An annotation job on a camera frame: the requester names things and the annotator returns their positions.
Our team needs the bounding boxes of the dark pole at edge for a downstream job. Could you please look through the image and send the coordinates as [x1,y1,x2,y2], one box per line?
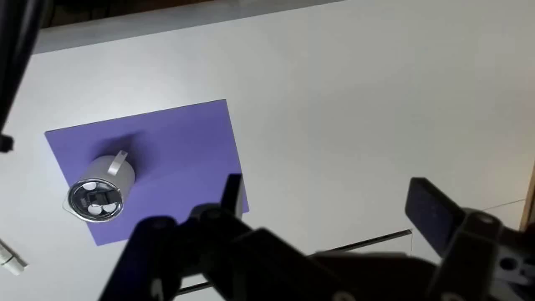
[0,0,46,154]

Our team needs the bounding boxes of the purple mat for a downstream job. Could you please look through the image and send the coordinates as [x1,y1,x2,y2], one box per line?
[44,101,240,246]

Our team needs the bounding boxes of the thin black rod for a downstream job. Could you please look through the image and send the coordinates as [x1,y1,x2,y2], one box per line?
[176,229,412,296]

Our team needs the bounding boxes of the white marker pen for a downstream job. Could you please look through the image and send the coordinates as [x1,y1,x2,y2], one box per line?
[0,241,26,276]

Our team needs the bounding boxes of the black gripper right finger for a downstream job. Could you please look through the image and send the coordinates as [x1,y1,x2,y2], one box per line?
[404,178,535,301]

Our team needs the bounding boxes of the white flask with lid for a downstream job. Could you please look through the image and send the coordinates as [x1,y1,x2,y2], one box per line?
[66,151,135,223]

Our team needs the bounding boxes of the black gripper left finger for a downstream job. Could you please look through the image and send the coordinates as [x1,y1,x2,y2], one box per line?
[98,173,263,301]

